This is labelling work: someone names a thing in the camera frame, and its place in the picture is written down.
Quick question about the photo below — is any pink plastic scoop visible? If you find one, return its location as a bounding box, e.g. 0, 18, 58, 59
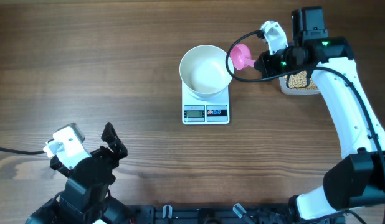
230, 44, 255, 70

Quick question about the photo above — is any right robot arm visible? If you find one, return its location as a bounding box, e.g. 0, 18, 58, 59
254, 7, 385, 220

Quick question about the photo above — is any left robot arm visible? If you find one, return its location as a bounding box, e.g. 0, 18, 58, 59
26, 123, 133, 224

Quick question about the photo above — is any white round bowl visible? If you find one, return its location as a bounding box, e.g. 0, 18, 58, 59
179, 45, 234, 98

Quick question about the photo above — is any white digital kitchen scale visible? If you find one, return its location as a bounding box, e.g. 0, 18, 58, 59
181, 83, 230, 125

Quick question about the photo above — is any clear plastic container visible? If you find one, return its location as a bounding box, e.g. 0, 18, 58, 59
279, 73, 320, 95

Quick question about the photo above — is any pile of yellow soybeans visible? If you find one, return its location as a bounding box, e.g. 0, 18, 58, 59
284, 71, 318, 90

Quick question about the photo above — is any black right camera cable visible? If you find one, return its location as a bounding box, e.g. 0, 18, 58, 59
225, 29, 385, 224

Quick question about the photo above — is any black camera cable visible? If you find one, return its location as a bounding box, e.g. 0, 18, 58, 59
0, 146, 47, 156
225, 29, 385, 224

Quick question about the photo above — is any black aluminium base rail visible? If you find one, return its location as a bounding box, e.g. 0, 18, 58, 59
124, 203, 346, 224

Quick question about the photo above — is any black left camera cable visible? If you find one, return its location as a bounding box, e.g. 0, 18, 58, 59
0, 146, 47, 156

